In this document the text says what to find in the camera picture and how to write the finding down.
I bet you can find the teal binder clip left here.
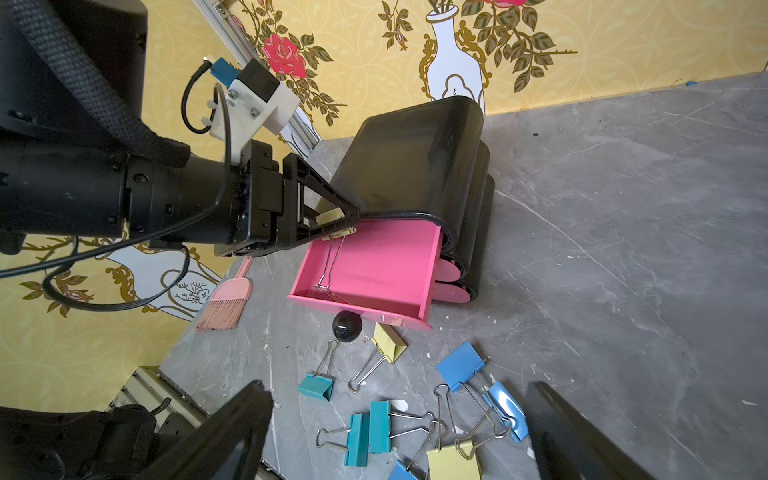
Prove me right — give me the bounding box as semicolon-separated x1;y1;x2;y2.
298;340;340;402

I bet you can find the teal binder clip right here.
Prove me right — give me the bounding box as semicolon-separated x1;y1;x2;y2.
368;400;438;455

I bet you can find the pink drawer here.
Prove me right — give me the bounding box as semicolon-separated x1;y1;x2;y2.
288;219;443;332
435;258;463;283
432;282;475;304

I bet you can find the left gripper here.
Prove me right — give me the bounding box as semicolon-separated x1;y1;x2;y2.
124;140;360;256

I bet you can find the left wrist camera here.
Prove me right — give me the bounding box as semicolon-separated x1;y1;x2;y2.
181;58;299;165

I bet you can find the pink hand broom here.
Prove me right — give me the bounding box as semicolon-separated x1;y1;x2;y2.
196;256;253;330

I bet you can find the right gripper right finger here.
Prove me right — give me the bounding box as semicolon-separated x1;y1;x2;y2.
525;381;652;480

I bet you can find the blue binder clip lower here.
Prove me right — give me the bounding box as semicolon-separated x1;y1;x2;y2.
386;419;439;480

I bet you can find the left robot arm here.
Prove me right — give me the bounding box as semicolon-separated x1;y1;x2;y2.
1;1;359;256

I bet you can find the black drawer cabinet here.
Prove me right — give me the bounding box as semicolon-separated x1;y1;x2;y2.
331;96;495;300

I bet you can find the blue binder clip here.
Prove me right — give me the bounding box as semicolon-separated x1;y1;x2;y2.
386;419;439;480
437;341;512;439
485;381;529;442

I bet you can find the blue binder clip upper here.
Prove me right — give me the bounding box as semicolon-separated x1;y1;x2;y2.
437;341;512;439

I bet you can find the teal binder clip middle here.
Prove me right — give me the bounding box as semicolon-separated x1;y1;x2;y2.
315;413;370;468

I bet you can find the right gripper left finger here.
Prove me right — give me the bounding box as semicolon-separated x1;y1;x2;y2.
137;380;273;479

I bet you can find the blue binder clip right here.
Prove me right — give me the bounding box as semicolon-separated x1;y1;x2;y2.
485;381;529;442

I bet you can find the teal binder clip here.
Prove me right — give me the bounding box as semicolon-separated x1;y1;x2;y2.
315;413;370;468
368;400;438;455
298;340;340;402

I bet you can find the yellow binder clip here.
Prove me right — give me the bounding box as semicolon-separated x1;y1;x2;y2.
347;323;408;394
427;384;482;480
315;207;357;303

